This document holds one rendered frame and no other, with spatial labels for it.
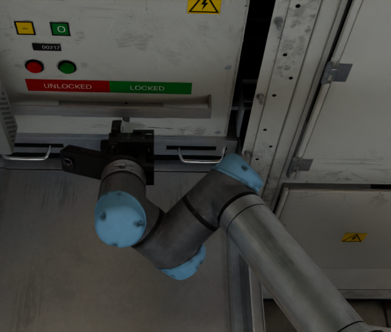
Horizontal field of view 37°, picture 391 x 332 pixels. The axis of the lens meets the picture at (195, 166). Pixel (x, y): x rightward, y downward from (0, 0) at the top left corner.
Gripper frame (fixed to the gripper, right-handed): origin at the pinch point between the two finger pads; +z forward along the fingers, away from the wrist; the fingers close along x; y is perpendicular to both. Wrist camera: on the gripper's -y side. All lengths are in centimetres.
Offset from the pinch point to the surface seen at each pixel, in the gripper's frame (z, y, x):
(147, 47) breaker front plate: -3.1, 6.0, 17.3
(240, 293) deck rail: -16.0, 24.4, -29.2
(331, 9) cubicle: -14.0, 35.3, 27.1
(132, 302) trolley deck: -17.0, 2.8, -30.3
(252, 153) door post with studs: 6.2, 28.6, -9.1
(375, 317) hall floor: 44, 84, -93
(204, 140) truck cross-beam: 8.8, 18.0, -7.2
